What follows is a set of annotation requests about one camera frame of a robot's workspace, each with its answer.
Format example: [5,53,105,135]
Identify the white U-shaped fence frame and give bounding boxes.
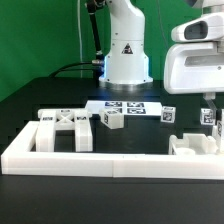
[1,121,224,180]

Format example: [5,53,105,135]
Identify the white chair seat part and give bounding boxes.
[168,133,224,155]

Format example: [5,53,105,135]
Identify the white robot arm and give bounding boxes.
[86,0,224,109]

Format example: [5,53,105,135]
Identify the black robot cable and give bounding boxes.
[49,61,105,78]

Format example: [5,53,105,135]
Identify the white chair back part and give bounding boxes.
[35,108,93,152]

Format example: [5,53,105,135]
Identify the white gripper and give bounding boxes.
[164,42,224,114]

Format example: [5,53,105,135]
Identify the white tag sheet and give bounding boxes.
[85,100,162,116]

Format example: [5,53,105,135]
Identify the white thin cable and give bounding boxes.
[77,0,84,79]

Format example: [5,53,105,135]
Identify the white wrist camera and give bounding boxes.
[171,12,224,42]

